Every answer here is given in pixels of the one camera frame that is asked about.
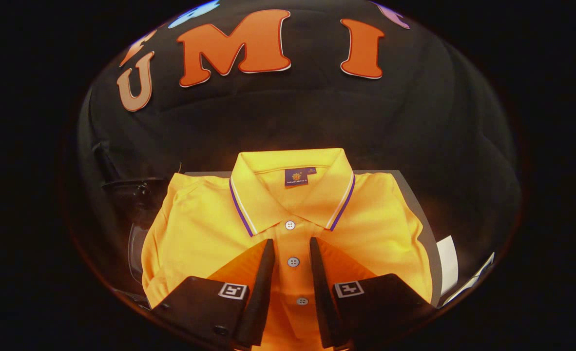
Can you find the gray washing machine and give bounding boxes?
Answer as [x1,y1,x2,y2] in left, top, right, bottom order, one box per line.
[113,285,154,311]

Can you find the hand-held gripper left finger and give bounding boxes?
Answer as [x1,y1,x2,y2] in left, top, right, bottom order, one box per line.
[151,238,276,350]

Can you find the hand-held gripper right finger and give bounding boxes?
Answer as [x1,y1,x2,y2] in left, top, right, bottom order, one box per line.
[309,237,438,350]

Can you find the yellow polo shirt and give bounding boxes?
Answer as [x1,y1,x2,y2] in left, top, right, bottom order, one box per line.
[141,148,433,351]

